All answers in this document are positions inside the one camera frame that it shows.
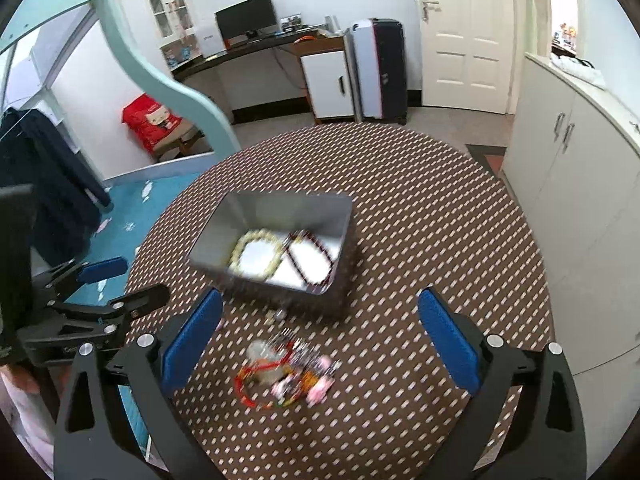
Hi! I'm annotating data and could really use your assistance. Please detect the brown dotted tablecloth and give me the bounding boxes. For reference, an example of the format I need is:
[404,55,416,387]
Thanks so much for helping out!
[125,124,556,480]

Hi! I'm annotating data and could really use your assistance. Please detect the blue fish-print mat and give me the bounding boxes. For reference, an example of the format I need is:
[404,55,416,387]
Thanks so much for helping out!
[65,172,202,311]

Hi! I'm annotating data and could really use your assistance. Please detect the white cupboard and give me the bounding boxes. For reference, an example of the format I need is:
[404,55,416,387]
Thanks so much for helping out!
[502,52,640,376]

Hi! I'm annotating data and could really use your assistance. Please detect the black and white suitcase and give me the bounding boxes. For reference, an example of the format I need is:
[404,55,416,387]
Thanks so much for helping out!
[348,17,410,126]

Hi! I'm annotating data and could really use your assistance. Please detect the person's left forearm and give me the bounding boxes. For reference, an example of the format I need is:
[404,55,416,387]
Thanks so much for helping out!
[0,362,56,466]

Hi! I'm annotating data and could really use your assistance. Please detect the pink flower hair clip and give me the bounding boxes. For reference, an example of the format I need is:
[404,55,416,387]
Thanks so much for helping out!
[304,355,337,407]

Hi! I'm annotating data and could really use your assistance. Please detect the white box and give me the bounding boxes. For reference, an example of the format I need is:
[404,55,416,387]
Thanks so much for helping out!
[194,20,229,59]

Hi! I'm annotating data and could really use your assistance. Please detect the white panel door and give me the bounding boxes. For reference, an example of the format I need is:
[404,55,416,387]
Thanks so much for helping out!
[411,0,516,116]

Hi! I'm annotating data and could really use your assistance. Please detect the grey metal tin box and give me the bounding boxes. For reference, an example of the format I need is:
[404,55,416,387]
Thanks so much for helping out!
[185,191,358,321]

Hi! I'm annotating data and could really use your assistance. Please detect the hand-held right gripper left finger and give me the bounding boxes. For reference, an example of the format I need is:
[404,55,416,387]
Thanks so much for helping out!
[52,287,224,480]

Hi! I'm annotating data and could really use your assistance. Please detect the wooden stool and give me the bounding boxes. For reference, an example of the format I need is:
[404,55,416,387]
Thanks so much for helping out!
[155,124,214,162]

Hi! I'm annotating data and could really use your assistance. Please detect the cream bead bracelet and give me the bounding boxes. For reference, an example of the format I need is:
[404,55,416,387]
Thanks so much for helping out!
[229,229,287,278]

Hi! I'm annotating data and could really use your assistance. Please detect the black computer monitor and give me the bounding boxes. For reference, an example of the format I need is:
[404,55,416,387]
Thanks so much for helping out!
[215,0,278,42]

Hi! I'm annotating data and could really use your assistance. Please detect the red printed bag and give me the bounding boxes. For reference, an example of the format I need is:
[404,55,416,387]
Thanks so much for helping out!
[121,94,184,155]

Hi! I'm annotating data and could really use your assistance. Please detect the white glass-door display cabinet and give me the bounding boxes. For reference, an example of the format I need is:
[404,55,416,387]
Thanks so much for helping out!
[121,0,205,68]

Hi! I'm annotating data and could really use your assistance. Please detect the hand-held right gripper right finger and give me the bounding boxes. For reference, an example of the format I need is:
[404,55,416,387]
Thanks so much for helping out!
[417,287,587,480]

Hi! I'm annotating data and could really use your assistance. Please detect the black curved desk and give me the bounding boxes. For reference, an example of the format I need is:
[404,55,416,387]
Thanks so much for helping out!
[172,32,346,126]

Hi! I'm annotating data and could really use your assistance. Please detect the white plastic bag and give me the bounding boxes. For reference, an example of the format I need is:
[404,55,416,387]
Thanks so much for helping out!
[550,55,608,87]

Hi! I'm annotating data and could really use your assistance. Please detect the silver sparkly brooch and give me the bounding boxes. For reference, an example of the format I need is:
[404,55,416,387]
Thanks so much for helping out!
[282,337,321,371]

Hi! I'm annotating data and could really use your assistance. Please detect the dark bordered door mat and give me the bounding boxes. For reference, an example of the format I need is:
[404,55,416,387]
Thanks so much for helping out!
[465,144,508,175]

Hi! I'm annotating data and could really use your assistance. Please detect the dark red bead bracelet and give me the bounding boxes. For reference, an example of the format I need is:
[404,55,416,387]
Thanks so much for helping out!
[284,230,335,286]

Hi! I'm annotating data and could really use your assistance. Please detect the wooden cabinet with white door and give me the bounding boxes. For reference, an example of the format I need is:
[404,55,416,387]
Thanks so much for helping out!
[292,35,359,124]

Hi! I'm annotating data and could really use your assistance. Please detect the dark hanging jacket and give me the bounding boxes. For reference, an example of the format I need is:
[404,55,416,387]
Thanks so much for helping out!
[0,107,112,266]

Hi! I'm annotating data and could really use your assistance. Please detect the teal loft bed frame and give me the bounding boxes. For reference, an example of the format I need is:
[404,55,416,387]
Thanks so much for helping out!
[0,0,242,157]

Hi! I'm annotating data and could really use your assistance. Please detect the red cord bracelet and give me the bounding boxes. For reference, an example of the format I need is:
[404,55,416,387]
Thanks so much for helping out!
[234,354,307,411]

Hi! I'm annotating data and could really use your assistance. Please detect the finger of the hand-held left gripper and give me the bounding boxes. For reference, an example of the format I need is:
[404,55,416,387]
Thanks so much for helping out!
[31,256,130,306]
[22,284,171,358]

